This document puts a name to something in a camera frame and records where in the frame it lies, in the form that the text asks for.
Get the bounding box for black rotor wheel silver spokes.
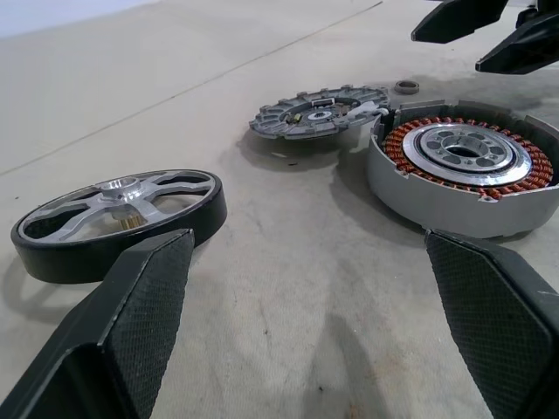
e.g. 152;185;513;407
10;168;228;285

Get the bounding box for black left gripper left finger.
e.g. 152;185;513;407
0;227;197;419

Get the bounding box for grey stator housing copper windings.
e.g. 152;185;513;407
365;99;559;239

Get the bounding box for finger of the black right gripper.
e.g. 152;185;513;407
474;17;559;76
410;0;511;45

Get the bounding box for grey end cover circuit board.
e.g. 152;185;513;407
248;85;392;143

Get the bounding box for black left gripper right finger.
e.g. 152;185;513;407
424;229;559;419

